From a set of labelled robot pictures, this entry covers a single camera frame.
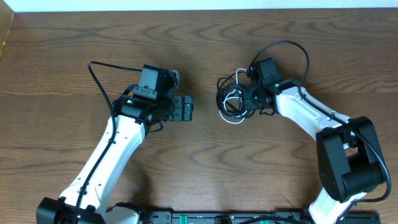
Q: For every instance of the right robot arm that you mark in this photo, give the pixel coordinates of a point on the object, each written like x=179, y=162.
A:
x=350, y=161

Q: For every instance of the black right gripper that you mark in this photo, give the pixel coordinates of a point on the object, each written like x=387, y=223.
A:
x=247, y=103

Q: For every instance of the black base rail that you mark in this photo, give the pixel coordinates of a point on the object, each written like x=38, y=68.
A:
x=277, y=216

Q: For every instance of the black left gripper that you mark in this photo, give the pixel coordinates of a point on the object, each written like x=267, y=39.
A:
x=183, y=107

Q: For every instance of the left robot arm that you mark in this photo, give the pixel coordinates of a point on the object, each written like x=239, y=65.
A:
x=149, y=102

